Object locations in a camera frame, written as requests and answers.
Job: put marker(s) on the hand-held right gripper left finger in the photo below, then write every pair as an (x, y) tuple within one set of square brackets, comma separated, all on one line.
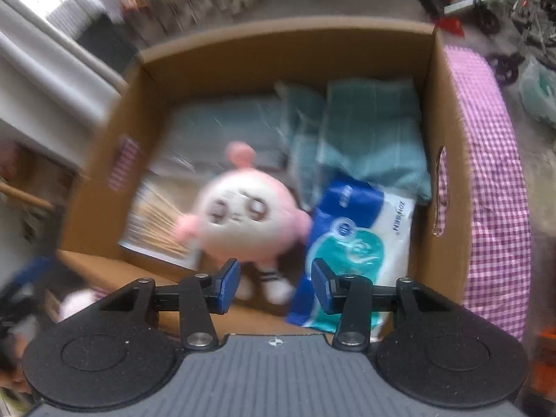
[(229, 286)]

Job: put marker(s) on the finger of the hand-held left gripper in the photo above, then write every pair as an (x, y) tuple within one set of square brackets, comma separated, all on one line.
[(32, 270)]

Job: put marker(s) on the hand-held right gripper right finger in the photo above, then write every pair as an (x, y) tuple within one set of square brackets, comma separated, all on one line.
[(321, 289)]

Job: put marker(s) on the blue and white tissue pack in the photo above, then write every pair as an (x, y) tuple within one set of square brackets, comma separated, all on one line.
[(356, 243)]

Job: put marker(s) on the pink and white plush toy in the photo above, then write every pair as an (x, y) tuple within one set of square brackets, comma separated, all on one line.
[(243, 217)]

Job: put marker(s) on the clear-packaged towel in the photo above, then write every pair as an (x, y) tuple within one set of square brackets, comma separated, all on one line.
[(217, 130)]

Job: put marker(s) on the brown cardboard box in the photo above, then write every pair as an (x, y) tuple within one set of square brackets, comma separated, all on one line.
[(282, 56)]

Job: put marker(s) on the pink checkered cloth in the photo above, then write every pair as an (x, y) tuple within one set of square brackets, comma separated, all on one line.
[(491, 182)]

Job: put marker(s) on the white curtain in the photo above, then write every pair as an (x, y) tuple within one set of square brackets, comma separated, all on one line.
[(43, 65)]

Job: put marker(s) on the black furniture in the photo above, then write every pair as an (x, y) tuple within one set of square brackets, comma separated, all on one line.
[(108, 41)]

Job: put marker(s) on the small red plastic bag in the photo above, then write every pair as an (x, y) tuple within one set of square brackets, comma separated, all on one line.
[(451, 25)]

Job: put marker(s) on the green plastic bag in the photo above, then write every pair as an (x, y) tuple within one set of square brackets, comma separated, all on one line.
[(541, 91)]

